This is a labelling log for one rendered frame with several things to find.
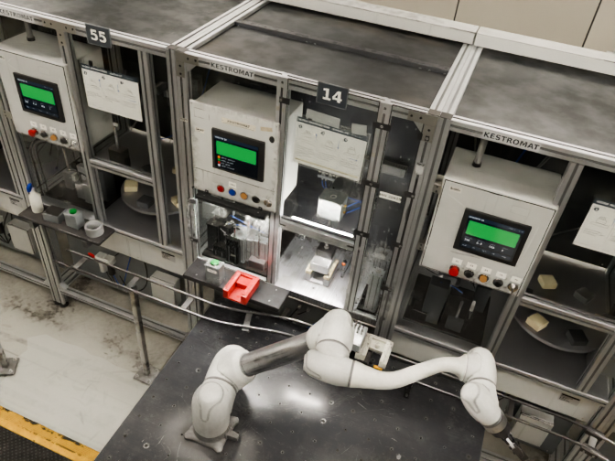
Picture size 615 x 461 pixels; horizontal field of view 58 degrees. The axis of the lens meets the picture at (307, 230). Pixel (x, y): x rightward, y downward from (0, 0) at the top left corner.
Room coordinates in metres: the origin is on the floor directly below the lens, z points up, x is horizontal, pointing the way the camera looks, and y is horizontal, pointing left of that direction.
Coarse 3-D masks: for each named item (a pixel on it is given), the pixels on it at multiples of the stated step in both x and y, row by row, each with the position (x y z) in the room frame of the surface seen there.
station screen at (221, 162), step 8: (216, 136) 2.07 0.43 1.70; (216, 144) 2.07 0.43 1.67; (232, 144) 2.05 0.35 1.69; (240, 144) 2.03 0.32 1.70; (216, 152) 2.07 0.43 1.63; (256, 152) 2.01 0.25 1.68; (216, 160) 2.07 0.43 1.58; (224, 160) 2.06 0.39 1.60; (232, 160) 2.05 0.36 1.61; (240, 160) 2.03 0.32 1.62; (256, 160) 2.01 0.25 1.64; (224, 168) 2.06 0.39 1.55; (232, 168) 2.05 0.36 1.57; (240, 168) 2.03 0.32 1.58; (248, 168) 2.02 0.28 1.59; (256, 168) 2.01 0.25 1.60; (248, 176) 2.02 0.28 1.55; (256, 176) 2.01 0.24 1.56
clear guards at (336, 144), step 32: (288, 96) 2.01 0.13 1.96; (352, 96) 1.93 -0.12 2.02; (288, 128) 2.00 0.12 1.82; (320, 128) 1.96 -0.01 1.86; (352, 128) 1.92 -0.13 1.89; (416, 128) 1.85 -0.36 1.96; (288, 160) 2.00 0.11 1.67; (320, 160) 1.96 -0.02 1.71; (352, 160) 1.91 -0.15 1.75; (384, 160) 1.87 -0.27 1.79; (288, 192) 2.00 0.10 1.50; (320, 192) 1.95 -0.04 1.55; (352, 192) 1.91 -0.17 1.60; (224, 224) 2.10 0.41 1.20; (256, 224) 2.04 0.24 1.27; (288, 224) 1.99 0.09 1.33; (320, 224) 1.95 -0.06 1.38; (352, 224) 1.90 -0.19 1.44; (384, 224) 1.86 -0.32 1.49; (224, 256) 2.10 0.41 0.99; (256, 256) 2.04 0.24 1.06; (384, 256) 1.85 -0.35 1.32
